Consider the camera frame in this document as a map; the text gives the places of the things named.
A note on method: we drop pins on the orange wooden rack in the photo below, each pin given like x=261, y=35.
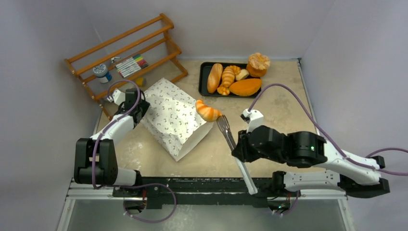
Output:
x=173, y=50

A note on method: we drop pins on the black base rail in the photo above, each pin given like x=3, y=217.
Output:
x=159, y=191

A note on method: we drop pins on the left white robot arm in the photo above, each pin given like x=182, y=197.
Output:
x=95, y=157

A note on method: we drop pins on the blue lid jar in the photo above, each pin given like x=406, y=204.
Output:
x=102, y=73

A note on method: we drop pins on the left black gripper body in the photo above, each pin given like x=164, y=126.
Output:
x=143, y=107

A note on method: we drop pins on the yellow grey eraser block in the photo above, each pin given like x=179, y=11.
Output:
x=141, y=82

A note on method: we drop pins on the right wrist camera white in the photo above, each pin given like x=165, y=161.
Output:
x=253, y=118

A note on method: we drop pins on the pack of coloured markers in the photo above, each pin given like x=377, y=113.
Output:
x=131, y=65

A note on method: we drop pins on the fake croissant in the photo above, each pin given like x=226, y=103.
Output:
x=228, y=76

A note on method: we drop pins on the patterned white paper bag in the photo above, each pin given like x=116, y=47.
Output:
x=172, y=119

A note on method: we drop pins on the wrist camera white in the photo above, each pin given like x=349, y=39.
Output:
x=117, y=97
x=253, y=118

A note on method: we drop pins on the braided fake bread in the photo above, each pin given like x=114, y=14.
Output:
x=223, y=90

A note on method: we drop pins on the aluminium frame rail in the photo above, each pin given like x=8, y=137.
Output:
x=83, y=191

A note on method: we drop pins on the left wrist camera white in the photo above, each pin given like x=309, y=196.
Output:
x=117, y=97

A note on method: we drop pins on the seeded fake bread bun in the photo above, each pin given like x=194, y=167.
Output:
x=243, y=74

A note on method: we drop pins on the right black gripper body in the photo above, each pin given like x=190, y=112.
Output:
x=241, y=146

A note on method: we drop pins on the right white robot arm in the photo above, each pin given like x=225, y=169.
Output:
x=355, y=176

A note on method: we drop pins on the small striped fake bread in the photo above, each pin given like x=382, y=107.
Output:
x=207, y=113

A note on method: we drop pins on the long fake bread loaf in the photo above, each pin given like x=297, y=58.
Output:
x=214, y=77

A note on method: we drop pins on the round fake bread roll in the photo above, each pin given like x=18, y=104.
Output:
x=246, y=87

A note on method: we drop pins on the fake muffin orange cup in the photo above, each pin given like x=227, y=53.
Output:
x=258, y=64

